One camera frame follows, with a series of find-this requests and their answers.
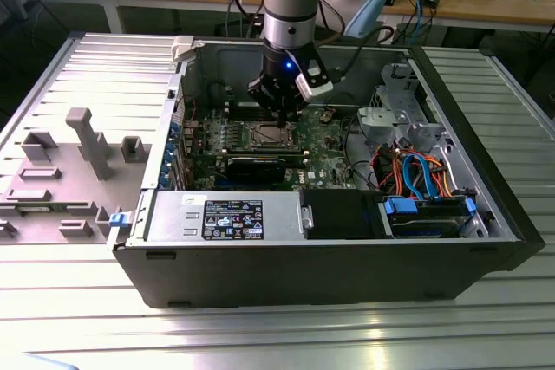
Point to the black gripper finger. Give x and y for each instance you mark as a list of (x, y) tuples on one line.
[(262, 95), (297, 103)]

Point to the metal CPU locking lever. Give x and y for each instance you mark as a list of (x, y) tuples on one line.
[(264, 123), (277, 146)]

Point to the silver CPU plate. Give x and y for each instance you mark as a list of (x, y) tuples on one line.
[(271, 136)]

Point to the black RAM slot bank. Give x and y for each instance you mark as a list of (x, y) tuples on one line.
[(260, 151), (236, 114)]

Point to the CPU socket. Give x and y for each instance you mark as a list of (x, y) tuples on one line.
[(250, 143)]

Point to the green motherboard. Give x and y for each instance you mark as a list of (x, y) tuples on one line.
[(321, 157)]

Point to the black graphics card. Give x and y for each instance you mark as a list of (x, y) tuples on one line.
[(256, 168)]

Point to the silver metal drive cage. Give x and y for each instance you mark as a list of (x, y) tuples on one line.
[(381, 121)]

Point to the beige plastic case latch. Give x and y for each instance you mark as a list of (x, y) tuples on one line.
[(182, 47)]

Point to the silver power supply unit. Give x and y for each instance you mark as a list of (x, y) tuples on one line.
[(173, 214)]

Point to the hard disk in blue carrier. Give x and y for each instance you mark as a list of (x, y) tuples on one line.
[(416, 214)]

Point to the small black box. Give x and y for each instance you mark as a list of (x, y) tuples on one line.
[(430, 0)]

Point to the black open PC case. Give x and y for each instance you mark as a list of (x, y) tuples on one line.
[(303, 274)]

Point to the blue plastic case latch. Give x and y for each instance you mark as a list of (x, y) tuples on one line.
[(119, 219)]

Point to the grey plastic parts rack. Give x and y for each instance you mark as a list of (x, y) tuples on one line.
[(73, 170)]

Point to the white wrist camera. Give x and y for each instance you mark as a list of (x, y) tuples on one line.
[(316, 88)]

